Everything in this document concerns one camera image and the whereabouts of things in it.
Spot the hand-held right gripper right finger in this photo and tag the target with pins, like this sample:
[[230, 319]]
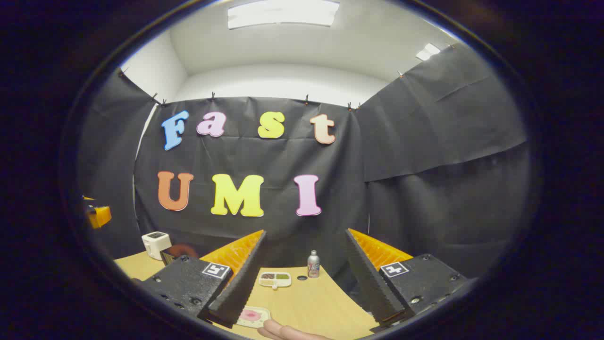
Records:
[[373, 283]]

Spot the plate with pink food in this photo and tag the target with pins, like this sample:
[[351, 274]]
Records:
[[252, 315]]

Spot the large ceiling light panel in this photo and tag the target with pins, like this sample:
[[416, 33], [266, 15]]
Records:
[[283, 13]]

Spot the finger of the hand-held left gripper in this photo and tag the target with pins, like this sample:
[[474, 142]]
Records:
[[100, 216]]

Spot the divided white snack tray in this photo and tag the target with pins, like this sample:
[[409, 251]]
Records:
[[275, 278]]

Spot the white toaster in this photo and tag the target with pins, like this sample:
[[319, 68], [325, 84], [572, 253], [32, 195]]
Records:
[[155, 244]]

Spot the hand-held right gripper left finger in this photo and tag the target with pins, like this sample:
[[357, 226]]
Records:
[[240, 283]]

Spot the small ceiling light panel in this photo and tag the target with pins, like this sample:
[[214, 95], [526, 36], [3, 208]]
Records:
[[428, 52]]

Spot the black backdrop cloth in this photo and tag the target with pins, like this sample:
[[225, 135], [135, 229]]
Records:
[[264, 158]]

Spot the black electric oven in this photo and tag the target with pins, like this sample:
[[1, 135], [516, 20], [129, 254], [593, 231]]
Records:
[[177, 251]]

